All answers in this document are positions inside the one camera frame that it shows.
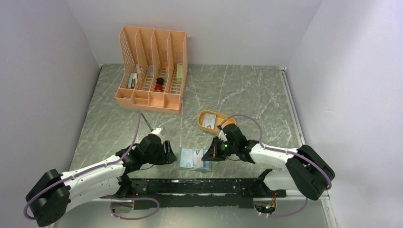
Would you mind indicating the grey credit card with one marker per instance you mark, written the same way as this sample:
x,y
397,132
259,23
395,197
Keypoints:
x,y
209,121

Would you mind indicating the grey white utility knife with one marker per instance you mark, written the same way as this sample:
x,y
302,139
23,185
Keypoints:
x,y
132,80

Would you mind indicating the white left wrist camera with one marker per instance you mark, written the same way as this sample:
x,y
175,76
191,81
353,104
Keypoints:
x,y
160,131

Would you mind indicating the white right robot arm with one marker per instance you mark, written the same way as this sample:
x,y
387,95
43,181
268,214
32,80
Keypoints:
x,y
301,169

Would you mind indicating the white VIP card in holder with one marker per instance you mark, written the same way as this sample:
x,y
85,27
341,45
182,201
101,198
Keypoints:
x,y
186,158

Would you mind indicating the orange plastic desk organizer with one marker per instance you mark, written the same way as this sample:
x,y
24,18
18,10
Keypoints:
x,y
152,53

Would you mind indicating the yellow oval tray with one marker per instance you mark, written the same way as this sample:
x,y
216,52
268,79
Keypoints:
x,y
219,119

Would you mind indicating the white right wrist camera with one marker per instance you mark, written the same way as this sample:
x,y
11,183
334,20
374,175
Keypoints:
x,y
222,133

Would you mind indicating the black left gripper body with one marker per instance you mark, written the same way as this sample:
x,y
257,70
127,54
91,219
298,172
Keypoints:
x,y
156,156

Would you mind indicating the pale green eraser box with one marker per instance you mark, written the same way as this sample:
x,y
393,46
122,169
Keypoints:
x,y
179,73

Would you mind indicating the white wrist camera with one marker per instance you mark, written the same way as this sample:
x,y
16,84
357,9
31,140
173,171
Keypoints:
x,y
160,131
222,133

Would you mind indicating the green leather card holder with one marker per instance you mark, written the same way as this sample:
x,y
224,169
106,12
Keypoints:
x,y
207,165

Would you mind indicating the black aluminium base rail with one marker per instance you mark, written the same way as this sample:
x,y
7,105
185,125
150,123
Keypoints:
x,y
175,193

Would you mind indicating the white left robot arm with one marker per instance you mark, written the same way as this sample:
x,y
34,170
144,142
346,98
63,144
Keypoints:
x,y
57,193

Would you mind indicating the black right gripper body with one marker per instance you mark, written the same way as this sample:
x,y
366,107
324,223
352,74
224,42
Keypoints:
x,y
225,147

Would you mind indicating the silver credit card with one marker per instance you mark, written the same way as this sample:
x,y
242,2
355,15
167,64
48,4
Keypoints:
x,y
197,158

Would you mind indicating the red black stamp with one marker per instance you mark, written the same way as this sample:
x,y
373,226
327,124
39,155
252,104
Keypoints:
x,y
159,84

